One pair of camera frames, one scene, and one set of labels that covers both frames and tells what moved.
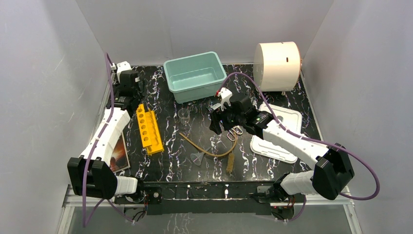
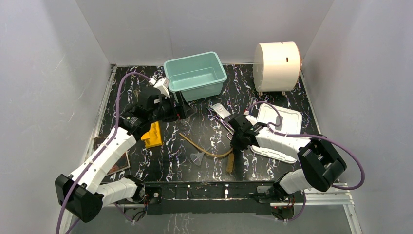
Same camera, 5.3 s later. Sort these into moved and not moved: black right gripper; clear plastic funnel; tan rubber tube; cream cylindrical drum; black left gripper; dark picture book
Moved: black left gripper; black right gripper
Not moved: cream cylindrical drum; clear plastic funnel; dark picture book; tan rubber tube
